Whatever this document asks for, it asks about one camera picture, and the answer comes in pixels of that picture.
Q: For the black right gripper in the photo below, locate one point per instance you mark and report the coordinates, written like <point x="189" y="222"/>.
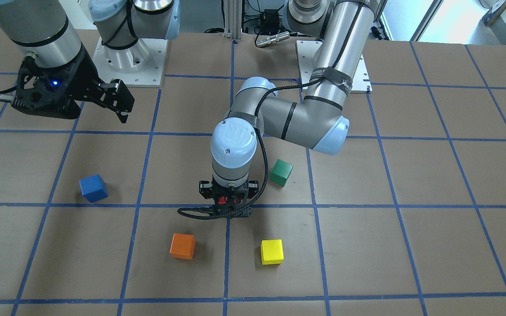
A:
<point x="83" y="75"/>

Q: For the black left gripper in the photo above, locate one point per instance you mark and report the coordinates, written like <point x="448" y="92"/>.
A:
<point x="204" y="188"/>

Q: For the red wooden cube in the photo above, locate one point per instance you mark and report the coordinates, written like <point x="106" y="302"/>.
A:
<point x="226" y="201"/>

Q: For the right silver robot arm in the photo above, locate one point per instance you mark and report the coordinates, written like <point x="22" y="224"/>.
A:
<point x="43" y="30"/>

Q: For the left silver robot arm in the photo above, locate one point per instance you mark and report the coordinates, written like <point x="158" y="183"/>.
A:
<point x="308" y="114"/>

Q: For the green wooden cube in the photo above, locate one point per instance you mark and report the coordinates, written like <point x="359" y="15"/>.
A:
<point x="280" y="172"/>

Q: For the orange wooden cube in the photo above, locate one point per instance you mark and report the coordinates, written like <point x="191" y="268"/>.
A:
<point x="182" y="246"/>

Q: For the yellow wooden cube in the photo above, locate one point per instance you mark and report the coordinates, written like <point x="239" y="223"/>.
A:
<point x="272" y="252"/>

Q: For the blue wooden cube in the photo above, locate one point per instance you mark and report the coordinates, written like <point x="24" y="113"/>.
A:
<point x="93" y="188"/>

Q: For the aluminium frame post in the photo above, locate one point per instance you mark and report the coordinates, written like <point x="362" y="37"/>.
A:
<point x="233" y="19"/>

